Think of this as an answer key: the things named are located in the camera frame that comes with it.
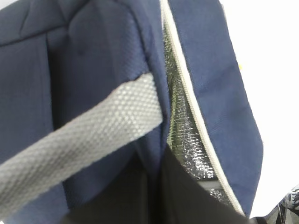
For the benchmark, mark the navy and white lunch bag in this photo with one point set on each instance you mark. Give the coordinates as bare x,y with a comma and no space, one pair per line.
82,81

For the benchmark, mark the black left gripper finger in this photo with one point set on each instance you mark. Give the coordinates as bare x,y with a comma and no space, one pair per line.
173,197

